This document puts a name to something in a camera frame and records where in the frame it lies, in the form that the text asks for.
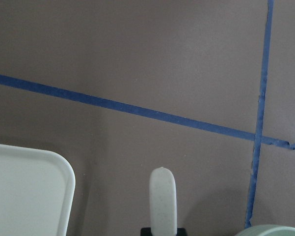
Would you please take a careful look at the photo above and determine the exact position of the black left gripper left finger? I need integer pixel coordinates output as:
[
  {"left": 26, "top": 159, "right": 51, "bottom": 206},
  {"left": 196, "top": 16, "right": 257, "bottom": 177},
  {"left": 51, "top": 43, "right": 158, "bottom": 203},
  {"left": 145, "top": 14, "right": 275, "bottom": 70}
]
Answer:
[{"left": 140, "top": 227, "right": 152, "bottom": 236}]

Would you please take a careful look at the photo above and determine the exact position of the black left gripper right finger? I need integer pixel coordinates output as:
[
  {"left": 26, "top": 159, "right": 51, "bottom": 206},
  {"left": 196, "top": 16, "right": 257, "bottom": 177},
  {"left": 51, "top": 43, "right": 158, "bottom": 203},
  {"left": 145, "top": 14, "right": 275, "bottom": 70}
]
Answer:
[{"left": 177, "top": 228, "right": 188, "bottom": 236}]

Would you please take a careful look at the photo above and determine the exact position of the cream plastic spoon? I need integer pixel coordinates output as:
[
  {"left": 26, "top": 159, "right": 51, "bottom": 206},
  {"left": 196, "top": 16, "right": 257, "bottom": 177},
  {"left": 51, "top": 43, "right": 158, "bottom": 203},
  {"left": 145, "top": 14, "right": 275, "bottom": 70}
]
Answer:
[{"left": 149, "top": 167, "right": 177, "bottom": 236}]

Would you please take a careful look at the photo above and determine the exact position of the light green bowl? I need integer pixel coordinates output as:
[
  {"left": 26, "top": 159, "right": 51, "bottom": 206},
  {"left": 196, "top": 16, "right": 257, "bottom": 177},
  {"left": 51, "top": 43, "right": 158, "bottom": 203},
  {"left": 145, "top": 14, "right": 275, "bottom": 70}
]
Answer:
[{"left": 235, "top": 225, "right": 295, "bottom": 236}]

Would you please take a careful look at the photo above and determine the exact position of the cream bear tray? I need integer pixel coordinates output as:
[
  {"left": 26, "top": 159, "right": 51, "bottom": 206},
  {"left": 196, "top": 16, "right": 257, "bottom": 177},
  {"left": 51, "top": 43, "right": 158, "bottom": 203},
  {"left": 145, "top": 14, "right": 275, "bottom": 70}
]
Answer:
[{"left": 0, "top": 144, "right": 76, "bottom": 236}]

